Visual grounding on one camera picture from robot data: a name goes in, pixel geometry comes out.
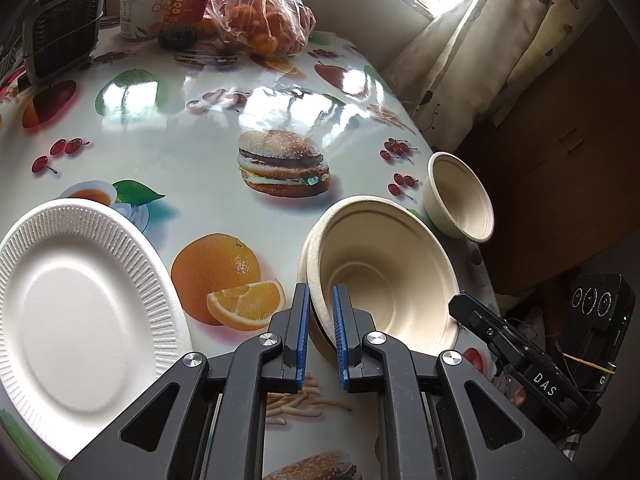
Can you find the wooden cabinet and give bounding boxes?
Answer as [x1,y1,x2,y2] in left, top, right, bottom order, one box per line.
[452,2,640,297]

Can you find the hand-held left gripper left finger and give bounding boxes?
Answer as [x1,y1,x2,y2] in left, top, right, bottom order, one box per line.
[57,283,311,480]

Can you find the fruit print tablecloth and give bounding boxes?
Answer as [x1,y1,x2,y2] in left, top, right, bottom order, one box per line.
[0,0,501,480]

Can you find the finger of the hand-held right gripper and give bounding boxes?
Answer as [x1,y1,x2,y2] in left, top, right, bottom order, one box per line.
[448,290,602,413]

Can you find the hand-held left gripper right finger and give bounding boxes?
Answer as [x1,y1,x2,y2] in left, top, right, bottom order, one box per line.
[332,283,583,480]

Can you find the white ribbed paper plate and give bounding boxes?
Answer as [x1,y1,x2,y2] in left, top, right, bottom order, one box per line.
[0,197,194,462]

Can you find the red label glass jar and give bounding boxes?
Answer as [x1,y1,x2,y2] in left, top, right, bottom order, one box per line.
[157,0,227,52]

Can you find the small beige paper bowl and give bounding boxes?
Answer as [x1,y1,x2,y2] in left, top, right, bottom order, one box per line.
[422,151,496,244]

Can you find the plastic bag of oranges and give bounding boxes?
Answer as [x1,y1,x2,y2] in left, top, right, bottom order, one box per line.
[201,0,319,59]

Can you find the large beige paper bowl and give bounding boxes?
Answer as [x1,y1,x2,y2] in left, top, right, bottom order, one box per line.
[297,195,426,311]
[307,199,461,372]

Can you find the cream patterned curtain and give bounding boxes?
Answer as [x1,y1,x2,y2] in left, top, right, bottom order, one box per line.
[384,0,618,153]

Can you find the white plastic tub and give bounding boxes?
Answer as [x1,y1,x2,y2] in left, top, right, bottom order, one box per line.
[116,0,174,42]

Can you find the grey portable fan heater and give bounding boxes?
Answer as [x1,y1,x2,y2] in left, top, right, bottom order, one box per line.
[21,0,107,86]

